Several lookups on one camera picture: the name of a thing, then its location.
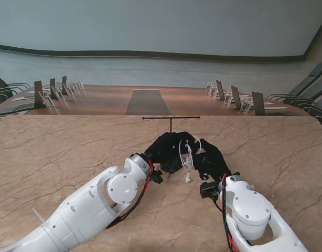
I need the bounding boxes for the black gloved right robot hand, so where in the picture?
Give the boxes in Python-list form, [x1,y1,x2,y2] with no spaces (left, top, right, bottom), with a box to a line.
[193,138,232,182]

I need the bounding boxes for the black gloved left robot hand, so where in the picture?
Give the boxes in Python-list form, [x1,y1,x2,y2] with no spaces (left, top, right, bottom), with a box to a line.
[144,131,197,164]

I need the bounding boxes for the white wired earphone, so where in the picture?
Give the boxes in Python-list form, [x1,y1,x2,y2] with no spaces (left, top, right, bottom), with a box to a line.
[178,135,202,183]

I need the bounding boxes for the black T-bar rack marble base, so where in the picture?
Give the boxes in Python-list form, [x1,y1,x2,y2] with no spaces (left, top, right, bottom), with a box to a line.
[142,115,201,174]

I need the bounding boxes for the printed conference room backdrop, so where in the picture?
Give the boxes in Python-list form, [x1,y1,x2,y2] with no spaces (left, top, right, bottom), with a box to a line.
[0,0,322,118]

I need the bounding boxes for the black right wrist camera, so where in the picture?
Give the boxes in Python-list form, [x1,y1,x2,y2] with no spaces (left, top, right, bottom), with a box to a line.
[199,181,219,202]

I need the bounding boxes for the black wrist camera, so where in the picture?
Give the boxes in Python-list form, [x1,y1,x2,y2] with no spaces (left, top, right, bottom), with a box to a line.
[199,181,219,202]
[150,169,164,184]

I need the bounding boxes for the red black left arm cable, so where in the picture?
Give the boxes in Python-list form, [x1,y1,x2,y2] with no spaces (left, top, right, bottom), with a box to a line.
[105,159,154,229]

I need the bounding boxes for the red black arm cable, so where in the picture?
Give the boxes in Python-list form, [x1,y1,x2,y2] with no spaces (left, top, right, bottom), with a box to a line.
[105,159,154,229]
[216,178,239,252]

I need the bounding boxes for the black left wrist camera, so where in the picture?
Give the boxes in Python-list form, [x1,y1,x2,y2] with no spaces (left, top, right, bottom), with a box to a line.
[150,169,164,184]

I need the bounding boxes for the red black right arm cable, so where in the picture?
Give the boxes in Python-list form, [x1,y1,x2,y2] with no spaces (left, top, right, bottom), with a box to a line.
[216,178,239,252]

